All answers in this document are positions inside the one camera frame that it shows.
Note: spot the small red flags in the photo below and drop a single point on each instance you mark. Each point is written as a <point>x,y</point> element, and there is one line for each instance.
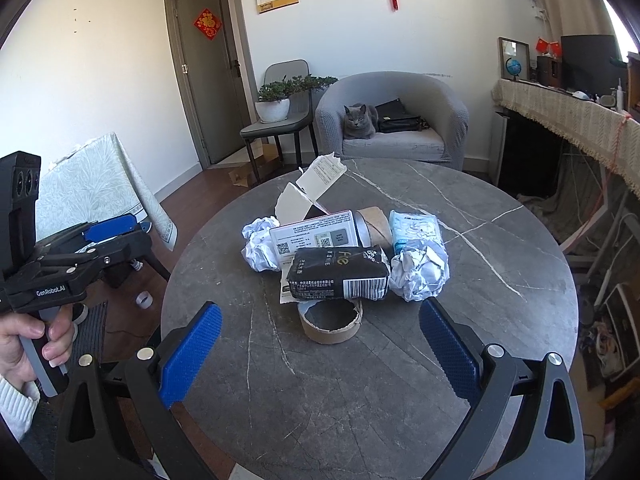
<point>548,48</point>

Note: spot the torn white cardboard box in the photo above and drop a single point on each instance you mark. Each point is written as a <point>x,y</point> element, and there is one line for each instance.
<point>300,199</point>

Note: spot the round grey marble table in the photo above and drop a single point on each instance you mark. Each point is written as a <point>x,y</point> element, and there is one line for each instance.
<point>377,406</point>

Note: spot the small blue globe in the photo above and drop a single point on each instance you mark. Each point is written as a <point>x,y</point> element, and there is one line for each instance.
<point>513,68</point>

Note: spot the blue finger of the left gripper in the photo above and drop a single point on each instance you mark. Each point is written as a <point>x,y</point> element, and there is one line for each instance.
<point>117,249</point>
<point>97,232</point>

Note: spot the grey door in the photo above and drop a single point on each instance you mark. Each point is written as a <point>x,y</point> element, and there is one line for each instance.
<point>209,79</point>

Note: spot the white patterned cloth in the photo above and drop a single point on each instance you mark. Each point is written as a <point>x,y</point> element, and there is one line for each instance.
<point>96,183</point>

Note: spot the black monitor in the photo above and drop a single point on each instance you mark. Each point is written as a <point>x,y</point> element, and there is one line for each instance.
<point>592,64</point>

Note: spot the blue white tissue pack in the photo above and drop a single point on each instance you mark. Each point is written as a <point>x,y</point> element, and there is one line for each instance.
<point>406,228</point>

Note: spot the brown cardboard tube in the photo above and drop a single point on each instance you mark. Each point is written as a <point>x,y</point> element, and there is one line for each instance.
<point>373,228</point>

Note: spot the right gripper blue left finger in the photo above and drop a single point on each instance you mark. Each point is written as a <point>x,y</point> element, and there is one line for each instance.
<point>157,378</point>

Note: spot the cardboard box on floor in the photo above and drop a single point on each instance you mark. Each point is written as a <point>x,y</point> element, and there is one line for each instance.
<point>266,162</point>

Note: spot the wooden picture frame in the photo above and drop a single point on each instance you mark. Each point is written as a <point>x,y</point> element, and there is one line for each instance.
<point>509,48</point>

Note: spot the beige fringed table cloth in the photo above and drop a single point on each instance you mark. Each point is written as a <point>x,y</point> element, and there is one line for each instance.
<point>609,137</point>

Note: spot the dog picture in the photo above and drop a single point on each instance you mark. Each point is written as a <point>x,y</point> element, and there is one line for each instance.
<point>616,334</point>

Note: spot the white sleeve forearm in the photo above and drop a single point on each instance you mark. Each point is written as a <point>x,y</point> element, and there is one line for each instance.
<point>18,406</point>

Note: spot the white tape roll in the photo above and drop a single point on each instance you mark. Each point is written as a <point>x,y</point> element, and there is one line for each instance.
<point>144,300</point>

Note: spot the black coffee bag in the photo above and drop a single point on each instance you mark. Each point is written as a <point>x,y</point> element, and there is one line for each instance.
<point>319,273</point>

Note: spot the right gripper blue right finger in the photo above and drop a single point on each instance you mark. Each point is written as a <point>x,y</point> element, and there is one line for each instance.
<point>483,380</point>

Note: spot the red door decoration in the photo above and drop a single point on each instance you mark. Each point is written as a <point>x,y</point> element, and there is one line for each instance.
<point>208,24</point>

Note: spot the potted green plant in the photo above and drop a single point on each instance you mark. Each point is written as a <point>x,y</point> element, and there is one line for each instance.
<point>273,99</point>

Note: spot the grey cat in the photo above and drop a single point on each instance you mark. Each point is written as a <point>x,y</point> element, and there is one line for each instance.
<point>360,121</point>

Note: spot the grey dining chair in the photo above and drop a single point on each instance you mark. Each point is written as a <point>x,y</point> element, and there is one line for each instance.
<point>288,111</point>

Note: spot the grey armchair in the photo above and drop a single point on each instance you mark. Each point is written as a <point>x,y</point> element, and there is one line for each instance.
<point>442,143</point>

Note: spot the white paper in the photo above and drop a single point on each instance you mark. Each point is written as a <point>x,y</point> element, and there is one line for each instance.
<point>259,252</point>
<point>419,271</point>

